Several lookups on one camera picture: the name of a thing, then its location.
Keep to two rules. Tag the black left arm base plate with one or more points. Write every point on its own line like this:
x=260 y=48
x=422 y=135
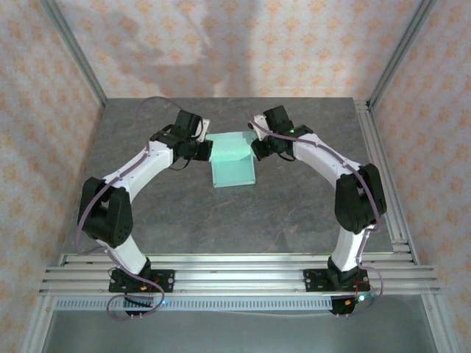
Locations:
x=165 y=281

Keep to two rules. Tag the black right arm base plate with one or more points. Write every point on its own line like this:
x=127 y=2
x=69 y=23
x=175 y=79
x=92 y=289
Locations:
x=312 y=281

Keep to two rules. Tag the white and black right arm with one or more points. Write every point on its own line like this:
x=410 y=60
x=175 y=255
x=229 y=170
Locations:
x=346 y=250

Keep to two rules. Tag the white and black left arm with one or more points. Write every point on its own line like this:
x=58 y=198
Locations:
x=129 y=257

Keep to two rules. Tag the aluminium side rail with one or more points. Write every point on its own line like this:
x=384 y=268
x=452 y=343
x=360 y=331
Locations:
x=382 y=176

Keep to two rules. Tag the mint green cloth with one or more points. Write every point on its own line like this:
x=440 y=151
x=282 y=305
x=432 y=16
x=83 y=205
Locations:
x=232 y=169

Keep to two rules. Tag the aluminium frame post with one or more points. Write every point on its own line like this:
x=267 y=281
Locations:
x=79 y=55
x=397 y=55

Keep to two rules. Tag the aluminium mounting rails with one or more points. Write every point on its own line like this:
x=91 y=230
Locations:
x=239 y=279

